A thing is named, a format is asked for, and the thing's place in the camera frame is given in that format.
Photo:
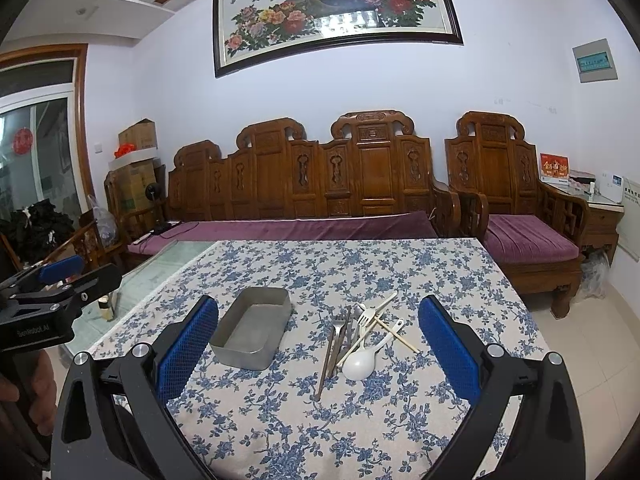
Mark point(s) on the metal smiley spoon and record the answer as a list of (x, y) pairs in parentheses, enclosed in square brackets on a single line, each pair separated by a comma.
[(359, 328)]

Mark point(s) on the lower cardboard box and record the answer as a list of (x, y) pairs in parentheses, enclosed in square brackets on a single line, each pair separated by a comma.
[(131, 182)]

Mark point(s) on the wooden side table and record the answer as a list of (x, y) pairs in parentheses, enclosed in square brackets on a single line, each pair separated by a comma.
[(589, 221)]

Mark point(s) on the glass sliding door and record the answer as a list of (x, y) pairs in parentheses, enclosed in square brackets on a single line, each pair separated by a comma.
[(44, 150)]

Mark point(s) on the upper cardboard box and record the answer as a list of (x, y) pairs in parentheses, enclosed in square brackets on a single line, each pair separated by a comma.
[(141, 135)]

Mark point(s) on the metal rectangular tray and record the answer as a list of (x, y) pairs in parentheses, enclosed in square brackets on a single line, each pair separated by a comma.
[(249, 333)]

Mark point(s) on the carved wooden sofa bench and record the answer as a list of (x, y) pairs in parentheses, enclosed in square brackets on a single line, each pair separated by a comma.
[(374, 165)]

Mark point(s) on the person left hand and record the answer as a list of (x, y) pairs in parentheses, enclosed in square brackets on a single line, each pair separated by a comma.
[(42, 391)]

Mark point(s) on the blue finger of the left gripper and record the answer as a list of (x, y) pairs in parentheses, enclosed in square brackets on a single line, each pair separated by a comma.
[(57, 271)]

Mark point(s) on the grey wall electrical box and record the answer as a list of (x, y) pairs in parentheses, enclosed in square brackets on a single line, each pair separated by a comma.
[(595, 62)]

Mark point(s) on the purple armchair cushion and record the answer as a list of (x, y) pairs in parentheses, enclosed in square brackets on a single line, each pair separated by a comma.
[(525, 239)]

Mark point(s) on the red gift box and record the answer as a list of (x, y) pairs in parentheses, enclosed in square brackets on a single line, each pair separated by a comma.
[(554, 167)]

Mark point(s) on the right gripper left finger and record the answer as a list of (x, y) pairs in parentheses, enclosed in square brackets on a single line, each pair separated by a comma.
[(113, 421)]

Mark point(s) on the grey plastic bag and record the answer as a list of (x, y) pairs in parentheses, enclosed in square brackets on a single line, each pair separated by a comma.
[(102, 219)]

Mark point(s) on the framed peacock flower painting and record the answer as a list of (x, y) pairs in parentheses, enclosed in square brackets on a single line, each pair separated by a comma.
[(249, 32)]

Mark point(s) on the light wooden chopstick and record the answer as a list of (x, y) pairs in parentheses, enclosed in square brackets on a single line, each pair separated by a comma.
[(403, 340), (374, 322)]

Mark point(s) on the blue floral tablecloth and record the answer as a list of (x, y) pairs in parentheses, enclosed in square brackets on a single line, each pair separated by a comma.
[(285, 422)]

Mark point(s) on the white plastic spoon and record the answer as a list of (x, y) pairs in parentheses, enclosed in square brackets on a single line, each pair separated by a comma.
[(361, 364), (395, 327)]

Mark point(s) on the white router box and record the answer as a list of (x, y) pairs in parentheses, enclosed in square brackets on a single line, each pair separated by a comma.
[(611, 186)]

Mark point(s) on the cardboard box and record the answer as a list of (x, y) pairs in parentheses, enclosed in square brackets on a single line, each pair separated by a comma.
[(131, 182), (141, 135)]

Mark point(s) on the carved wooden armchair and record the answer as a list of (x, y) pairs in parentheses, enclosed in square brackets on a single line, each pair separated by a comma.
[(494, 170)]

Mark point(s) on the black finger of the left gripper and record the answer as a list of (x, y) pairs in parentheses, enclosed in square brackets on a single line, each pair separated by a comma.
[(91, 286)]

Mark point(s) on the white plastic fork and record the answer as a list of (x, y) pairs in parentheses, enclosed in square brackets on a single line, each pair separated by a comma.
[(368, 314)]

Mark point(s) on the wooden side chair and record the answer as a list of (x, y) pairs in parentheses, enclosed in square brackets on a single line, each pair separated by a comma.
[(94, 242)]

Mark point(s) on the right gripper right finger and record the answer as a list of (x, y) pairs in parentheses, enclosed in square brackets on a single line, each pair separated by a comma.
[(546, 440)]

